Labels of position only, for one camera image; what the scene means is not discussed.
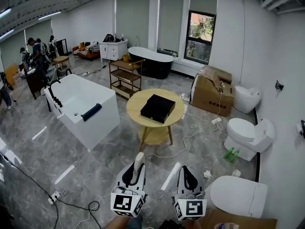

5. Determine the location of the small wooden side table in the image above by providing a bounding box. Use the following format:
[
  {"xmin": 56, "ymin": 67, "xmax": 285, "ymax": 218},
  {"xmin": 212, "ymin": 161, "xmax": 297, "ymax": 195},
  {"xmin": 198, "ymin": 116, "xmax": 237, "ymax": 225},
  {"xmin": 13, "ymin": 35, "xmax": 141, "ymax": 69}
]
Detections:
[{"xmin": 52, "ymin": 55, "xmax": 71, "ymax": 69}]

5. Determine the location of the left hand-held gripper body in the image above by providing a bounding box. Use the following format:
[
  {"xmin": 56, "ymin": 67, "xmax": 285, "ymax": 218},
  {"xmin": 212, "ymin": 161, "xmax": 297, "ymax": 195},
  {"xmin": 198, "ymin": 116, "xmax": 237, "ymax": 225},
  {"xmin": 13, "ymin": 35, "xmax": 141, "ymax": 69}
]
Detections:
[{"xmin": 110, "ymin": 162, "xmax": 148, "ymax": 218}]

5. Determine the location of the black oval bathtub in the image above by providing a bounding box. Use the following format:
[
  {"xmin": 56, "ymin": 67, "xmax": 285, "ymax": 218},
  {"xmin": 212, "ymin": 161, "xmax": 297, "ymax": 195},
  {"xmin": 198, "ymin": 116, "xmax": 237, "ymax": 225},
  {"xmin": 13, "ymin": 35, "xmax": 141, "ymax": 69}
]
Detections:
[{"xmin": 128, "ymin": 46, "xmax": 174, "ymax": 80}]

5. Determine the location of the white smart toilet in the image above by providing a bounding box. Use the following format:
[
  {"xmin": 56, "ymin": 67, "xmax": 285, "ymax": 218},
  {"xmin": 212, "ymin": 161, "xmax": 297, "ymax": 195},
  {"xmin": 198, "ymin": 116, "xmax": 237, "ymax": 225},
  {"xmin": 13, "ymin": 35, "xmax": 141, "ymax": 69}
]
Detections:
[{"xmin": 205, "ymin": 175, "xmax": 268, "ymax": 219}]

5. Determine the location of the round wooden table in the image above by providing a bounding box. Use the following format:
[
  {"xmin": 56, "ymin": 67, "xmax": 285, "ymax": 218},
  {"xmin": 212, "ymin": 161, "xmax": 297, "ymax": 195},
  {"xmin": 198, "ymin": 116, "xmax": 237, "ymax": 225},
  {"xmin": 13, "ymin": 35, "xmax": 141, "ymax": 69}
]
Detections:
[{"xmin": 126, "ymin": 88, "xmax": 185, "ymax": 150}]

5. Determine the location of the round white toilet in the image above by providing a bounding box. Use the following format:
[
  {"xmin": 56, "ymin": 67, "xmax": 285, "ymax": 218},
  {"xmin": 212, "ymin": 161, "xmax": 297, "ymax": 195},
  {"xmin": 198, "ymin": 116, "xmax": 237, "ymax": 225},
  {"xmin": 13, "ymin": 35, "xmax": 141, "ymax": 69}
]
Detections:
[{"xmin": 234, "ymin": 85, "xmax": 261, "ymax": 115}]

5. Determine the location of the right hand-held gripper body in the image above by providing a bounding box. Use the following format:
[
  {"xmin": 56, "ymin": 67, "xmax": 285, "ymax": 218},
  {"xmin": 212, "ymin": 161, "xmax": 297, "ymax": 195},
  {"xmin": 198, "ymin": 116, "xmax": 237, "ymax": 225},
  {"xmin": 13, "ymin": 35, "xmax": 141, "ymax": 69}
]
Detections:
[{"xmin": 172, "ymin": 165, "xmax": 208, "ymax": 222}]

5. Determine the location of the black bathtub faucet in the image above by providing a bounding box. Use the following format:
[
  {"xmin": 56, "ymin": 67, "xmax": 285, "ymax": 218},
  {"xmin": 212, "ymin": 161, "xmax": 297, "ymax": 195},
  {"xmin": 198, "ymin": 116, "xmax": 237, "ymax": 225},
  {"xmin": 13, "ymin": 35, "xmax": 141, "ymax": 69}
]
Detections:
[{"xmin": 48, "ymin": 80, "xmax": 63, "ymax": 108}]

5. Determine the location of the dark wooden desk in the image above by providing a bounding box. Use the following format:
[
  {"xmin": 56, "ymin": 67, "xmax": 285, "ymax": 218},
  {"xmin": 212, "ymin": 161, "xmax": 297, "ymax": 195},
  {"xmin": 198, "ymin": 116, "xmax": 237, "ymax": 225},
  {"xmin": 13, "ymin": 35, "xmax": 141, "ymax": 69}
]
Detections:
[{"xmin": 24, "ymin": 66, "xmax": 49, "ymax": 100}]

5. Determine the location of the black square container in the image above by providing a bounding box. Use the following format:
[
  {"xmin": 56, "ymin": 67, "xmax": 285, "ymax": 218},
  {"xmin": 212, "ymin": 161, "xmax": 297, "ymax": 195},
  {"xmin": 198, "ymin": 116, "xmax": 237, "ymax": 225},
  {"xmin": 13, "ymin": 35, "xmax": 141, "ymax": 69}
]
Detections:
[{"xmin": 140, "ymin": 94, "xmax": 176, "ymax": 124}]

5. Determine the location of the black cable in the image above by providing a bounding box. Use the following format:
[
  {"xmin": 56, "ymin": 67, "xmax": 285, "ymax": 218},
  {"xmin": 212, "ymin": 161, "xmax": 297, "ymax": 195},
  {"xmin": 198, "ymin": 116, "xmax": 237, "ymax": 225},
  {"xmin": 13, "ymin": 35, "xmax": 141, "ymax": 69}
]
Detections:
[{"xmin": 0, "ymin": 151, "xmax": 103, "ymax": 229}]

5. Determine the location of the large cardboard box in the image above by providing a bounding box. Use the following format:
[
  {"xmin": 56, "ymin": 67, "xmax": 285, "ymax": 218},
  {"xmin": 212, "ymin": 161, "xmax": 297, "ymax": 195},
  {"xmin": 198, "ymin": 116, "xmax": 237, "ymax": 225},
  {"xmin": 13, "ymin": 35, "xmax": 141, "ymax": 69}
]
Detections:
[{"xmin": 189, "ymin": 64, "xmax": 235, "ymax": 117}]

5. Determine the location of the black framed window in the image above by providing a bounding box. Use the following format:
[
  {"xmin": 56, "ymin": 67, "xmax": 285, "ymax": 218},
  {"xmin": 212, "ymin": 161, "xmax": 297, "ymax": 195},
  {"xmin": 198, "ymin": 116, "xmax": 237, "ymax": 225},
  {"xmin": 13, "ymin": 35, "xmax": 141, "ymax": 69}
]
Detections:
[{"xmin": 184, "ymin": 10, "xmax": 217, "ymax": 64}]

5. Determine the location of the white toilet with tank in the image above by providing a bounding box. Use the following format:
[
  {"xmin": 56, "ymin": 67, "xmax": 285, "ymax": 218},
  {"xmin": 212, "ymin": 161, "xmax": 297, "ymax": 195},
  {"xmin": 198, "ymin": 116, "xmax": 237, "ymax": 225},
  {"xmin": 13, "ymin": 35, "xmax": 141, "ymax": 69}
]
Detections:
[{"xmin": 224, "ymin": 117, "xmax": 276, "ymax": 162}]

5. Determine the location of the wooden shelf cart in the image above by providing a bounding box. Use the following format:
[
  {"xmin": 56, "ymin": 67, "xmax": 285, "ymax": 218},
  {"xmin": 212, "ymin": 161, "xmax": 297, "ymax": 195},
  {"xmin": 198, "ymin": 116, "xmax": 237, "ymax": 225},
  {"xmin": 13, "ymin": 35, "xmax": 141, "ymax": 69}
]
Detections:
[{"xmin": 108, "ymin": 59, "xmax": 146, "ymax": 101}]

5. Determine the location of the white rectangular bathtub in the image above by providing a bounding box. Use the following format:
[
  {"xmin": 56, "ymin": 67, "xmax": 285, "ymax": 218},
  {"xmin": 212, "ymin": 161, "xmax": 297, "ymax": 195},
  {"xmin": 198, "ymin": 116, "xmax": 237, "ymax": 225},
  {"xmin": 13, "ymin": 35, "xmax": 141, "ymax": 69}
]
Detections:
[{"xmin": 43, "ymin": 74, "xmax": 121, "ymax": 152}]

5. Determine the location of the black glass door cabinet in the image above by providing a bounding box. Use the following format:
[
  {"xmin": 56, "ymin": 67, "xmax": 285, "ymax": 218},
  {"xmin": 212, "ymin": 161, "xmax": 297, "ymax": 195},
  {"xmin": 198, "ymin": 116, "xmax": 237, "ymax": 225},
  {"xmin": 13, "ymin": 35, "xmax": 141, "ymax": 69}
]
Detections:
[{"xmin": 55, "ymin": 39, "xmax": 68, "ymax": 56}]

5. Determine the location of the green bottle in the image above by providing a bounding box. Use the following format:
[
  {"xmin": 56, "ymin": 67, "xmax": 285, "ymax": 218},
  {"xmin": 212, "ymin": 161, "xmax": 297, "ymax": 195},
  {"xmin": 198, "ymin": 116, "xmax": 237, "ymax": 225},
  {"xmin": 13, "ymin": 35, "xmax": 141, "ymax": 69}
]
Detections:
[
  {"xmin": 224, "ymin": 146, "xmax": 235, "ymax": 159},
  {"xmin": 229, "ymin": 150, "xmax": 240, "ymax": 163}
]

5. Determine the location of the white cabinet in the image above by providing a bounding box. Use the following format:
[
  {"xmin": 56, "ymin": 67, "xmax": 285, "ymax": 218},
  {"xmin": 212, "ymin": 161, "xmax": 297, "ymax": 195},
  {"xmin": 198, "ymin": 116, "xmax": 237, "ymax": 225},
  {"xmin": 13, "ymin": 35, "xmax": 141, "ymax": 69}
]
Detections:
[{"xmin": 99, "ymin": 40, "xmax": 128, "ymax": 62}]

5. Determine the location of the orange sofa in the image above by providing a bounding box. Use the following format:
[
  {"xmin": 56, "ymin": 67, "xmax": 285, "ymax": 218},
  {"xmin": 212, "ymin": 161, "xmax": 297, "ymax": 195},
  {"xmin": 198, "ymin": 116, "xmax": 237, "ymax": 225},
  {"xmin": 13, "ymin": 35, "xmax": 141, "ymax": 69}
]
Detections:
[{"xmin": 71, "ymin": 42, "xmax": 101, "ymax": 62}]

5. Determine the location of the white cable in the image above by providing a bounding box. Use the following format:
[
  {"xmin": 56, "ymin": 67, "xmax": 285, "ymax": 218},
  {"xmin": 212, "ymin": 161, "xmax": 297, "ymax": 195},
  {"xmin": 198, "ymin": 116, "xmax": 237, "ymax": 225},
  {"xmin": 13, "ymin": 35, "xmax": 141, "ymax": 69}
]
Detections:
[{"xmin": 139, "ymin": 93, "xmax": 226, "ymax": 159}]

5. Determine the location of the person's left forearm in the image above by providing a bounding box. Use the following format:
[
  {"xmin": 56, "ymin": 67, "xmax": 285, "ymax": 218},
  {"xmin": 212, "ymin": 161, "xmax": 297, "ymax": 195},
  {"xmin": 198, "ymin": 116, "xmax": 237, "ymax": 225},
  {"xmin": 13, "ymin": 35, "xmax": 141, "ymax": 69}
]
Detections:
[{"xmin": 102, "ymin": 214, "xmax": 134, "ymax": 229}]

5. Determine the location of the grey roller blind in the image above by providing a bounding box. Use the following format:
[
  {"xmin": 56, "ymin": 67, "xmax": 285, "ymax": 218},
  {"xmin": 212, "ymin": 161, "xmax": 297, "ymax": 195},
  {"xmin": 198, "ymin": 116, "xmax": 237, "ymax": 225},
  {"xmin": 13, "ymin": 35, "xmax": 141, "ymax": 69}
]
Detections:
[
  {"xmin": 189, "ymin": 0, "xmax": 219, "ymax": 16},
  {"xmin": 115, "ymin": 0, "xmax": 151, "ymax": 49},
  {"xmin": 158, "ymin": 0, "xmax": 184, "ymax": 52}
]

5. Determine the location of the black bathtub headrest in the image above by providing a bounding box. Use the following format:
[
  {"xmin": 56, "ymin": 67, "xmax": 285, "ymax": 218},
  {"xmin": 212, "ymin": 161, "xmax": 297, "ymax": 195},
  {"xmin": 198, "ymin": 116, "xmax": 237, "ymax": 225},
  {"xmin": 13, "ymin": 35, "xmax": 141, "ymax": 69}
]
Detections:
[{"xmin": 81, "ymin": 103, "xmax": 103, "ymax": 122}]

